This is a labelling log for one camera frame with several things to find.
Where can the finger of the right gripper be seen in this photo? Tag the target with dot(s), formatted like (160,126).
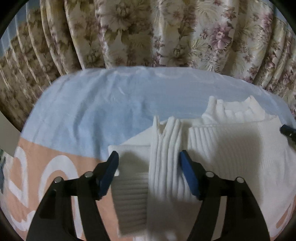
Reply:
(288,132)

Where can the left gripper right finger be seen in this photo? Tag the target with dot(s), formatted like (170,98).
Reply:
(243,218)

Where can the white knit sweater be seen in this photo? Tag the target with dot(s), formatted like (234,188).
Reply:
(151,197)

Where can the orange and blue bedsheet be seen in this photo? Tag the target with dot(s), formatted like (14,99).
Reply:
(80,115)

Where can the blue floral curtain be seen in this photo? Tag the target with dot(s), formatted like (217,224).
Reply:
(248,40)

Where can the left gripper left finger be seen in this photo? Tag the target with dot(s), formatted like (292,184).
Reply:
(53,219)

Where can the white board panel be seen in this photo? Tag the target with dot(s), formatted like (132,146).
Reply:
(9,136)

